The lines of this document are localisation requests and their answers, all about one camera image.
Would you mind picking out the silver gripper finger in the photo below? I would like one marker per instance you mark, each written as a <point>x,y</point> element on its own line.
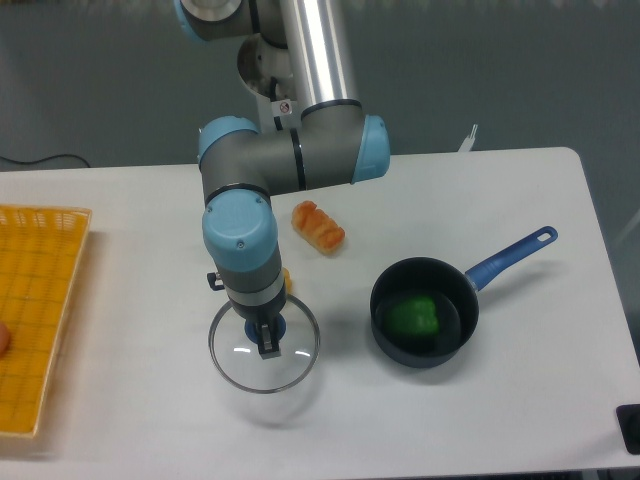
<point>268,336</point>

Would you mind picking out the dark saucepan blue handle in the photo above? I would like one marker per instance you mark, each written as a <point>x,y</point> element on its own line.
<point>455,294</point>

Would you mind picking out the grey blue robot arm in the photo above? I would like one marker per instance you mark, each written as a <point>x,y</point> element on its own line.
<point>242,169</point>

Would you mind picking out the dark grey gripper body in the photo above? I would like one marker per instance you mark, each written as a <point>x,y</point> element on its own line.
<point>269,311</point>

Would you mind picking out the black device at table edge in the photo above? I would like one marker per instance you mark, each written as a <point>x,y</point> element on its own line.
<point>629,419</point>

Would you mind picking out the green bell pepper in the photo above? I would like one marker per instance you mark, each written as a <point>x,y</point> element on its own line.
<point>412,316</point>

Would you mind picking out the glass pot lid blue knob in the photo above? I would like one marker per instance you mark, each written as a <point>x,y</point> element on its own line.
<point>235,354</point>

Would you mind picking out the small orange toy food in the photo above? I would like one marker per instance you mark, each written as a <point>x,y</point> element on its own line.
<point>287,280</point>

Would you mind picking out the orange bread loaf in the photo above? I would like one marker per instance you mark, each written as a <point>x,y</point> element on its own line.
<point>317,228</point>

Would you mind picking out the yellow woven basket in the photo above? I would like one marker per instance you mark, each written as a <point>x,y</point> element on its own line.
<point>41,250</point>

